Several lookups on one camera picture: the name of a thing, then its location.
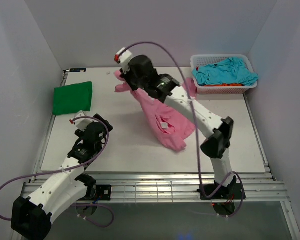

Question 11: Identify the pink t shirt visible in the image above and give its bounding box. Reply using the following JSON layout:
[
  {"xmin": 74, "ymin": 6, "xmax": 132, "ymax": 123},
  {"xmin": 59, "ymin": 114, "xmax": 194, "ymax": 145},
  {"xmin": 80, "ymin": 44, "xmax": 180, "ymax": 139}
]
[{"xmin": 114, "ymin": 70, "xmax": 195, "ymax": 153}]

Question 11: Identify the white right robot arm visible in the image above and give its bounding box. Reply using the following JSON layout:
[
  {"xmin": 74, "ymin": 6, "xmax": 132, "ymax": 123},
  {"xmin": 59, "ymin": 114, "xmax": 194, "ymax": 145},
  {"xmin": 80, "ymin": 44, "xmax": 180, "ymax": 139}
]
[{"xmin": 118, "ymin": 53, "xmax": 234, "ymax": 199}]

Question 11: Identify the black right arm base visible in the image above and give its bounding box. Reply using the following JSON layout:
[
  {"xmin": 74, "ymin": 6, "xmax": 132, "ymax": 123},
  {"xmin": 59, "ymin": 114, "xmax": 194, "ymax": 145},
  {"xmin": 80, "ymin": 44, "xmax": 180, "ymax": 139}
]
[{"xmin": 197, "ymin": 183, "xmax": 246, "ymax": 218}]

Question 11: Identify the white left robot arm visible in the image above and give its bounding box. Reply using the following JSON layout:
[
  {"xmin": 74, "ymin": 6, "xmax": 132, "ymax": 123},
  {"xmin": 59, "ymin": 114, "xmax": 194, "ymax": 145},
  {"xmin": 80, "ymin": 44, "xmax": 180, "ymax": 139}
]
[{"xmin": 11, "ymin": 112, "xmax": 113, "ymax": 240}]

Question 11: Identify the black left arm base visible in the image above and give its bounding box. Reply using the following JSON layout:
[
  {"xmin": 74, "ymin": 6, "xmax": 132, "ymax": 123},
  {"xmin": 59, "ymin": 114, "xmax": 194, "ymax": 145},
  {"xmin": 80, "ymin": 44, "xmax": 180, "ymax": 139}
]
[{"xmin": 75, "ymin": 184, "xmax": 112, "ymax": 217}]

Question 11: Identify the green folded t shirt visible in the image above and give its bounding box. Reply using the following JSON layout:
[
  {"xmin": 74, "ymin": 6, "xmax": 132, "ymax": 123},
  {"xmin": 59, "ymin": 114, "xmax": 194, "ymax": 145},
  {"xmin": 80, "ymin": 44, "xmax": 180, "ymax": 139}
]
[{"xmin": 52, "ymin": 81, "xmax": 93, "ymax": 116}]

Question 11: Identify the white plastic basket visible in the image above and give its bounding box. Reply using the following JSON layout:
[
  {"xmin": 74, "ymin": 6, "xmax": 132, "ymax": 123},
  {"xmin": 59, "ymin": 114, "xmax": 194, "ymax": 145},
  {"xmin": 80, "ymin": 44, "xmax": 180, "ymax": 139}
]
[{"xmin": 190, "ymin": 54, "xmax": 258, "ymax": 95}]

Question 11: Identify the blue label sticker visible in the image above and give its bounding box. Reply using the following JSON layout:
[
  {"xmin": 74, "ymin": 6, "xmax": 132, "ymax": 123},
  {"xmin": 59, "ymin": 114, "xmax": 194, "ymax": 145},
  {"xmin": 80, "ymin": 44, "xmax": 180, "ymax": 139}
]
[{"xmin": 69, "ymin": 68, "xmax": 87, "ymax": 73}]

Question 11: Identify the orange t shirt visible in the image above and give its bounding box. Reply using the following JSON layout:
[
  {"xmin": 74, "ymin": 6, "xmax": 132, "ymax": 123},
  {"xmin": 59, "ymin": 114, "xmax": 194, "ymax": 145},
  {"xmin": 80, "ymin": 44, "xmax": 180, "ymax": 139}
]
[{"xmin": 203, "ymin": 83, "xmax": 244, "ymax": 87}]

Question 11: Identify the blue t shirt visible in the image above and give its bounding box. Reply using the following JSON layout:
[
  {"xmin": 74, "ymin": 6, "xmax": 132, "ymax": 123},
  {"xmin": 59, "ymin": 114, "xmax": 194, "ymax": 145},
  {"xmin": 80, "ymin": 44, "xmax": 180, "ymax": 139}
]
[{"xmin": 192, "ymin": 57, "xmax": 259, "ymax": 87}]

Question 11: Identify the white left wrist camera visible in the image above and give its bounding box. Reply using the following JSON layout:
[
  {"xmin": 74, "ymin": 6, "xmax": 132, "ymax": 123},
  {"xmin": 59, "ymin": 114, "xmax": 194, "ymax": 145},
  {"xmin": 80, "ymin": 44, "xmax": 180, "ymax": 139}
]
[{"xmin": 69, "ymin": 110, "xmax": 93, "ymax": 132}]

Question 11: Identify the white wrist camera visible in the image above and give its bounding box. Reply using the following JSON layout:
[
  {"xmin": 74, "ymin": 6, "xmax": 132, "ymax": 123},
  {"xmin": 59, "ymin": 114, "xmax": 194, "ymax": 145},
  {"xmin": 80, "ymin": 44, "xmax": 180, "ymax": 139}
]
[
  {"xmin": 69, "ymin": 110, "xmax": 93, "ymax": 132},
  {"xmin": 114, "ymin": 47, "xmax": 134, "ymax": 74}
]

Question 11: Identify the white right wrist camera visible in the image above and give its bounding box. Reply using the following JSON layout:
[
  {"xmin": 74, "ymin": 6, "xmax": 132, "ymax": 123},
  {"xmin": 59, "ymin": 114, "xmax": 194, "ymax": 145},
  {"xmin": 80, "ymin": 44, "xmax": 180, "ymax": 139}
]
[{"xmin": 114, "ymin": 47, "xmax": 134, "ymax": 74}]

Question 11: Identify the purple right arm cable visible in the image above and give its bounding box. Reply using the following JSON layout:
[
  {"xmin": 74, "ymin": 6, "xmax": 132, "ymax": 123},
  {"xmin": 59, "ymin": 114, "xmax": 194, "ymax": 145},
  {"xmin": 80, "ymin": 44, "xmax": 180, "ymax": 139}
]
[{"xmin": 118, "ymin": 41, "xmax": 245, "ymax": 218}]

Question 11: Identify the aluminium frame rail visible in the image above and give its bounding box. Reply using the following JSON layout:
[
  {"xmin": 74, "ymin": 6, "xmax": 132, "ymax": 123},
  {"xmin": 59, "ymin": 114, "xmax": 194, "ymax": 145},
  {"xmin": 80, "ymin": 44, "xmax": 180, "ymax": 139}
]
[{"xmin": 22, "ymin": 171, "xmax": 290, "ymax": 204}]

